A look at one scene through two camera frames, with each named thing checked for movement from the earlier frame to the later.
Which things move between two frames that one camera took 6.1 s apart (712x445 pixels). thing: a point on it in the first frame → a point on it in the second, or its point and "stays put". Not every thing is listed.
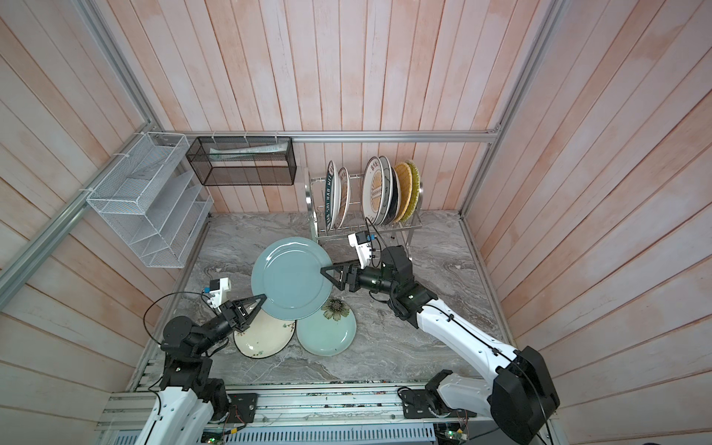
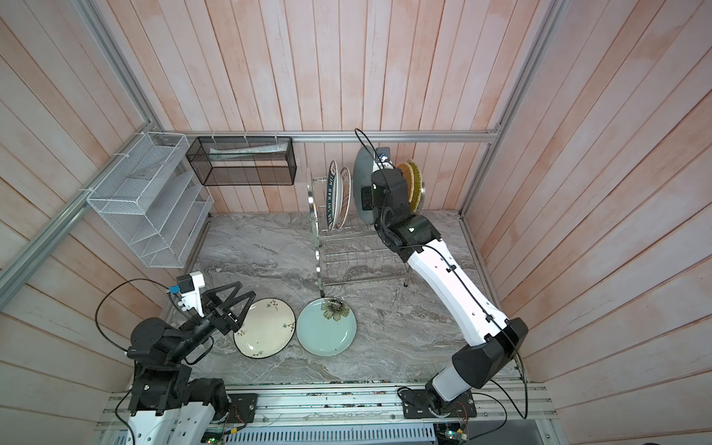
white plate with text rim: x=332 y=196 stays put
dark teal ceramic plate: x=287 y=271 → x=362 y=192
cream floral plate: x=266 y=335 stays put
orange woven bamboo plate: x=405 y=179 stays put
